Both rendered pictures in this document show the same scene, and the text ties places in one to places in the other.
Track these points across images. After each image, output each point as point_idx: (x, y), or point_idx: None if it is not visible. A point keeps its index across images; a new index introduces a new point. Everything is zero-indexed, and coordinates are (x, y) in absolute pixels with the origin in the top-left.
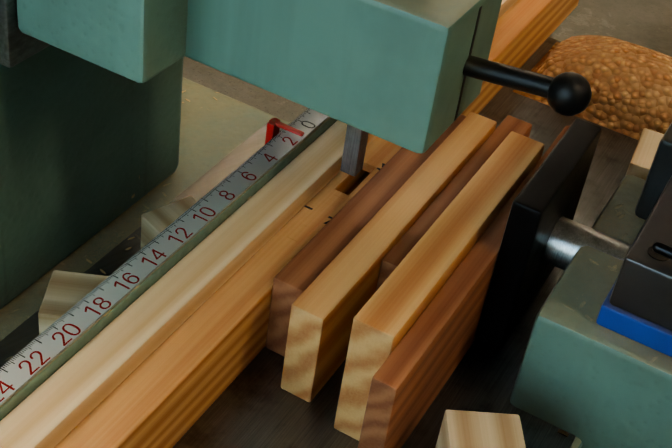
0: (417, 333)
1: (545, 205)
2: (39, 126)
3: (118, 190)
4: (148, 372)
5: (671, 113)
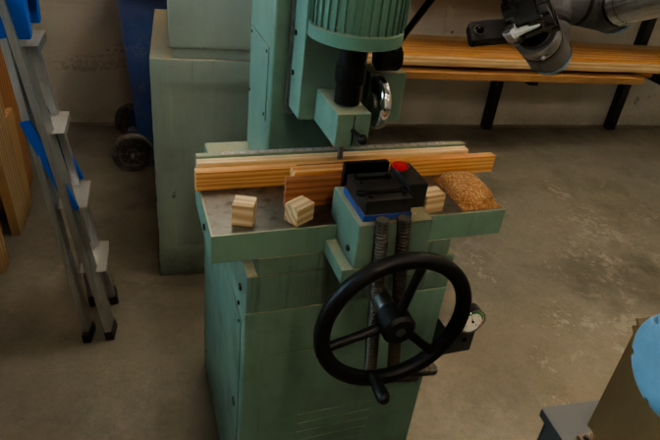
0: (303, 176)
1: (349, 164)
2: (297, 136)
3: None
4: (256, 166)
5: (462, 192)
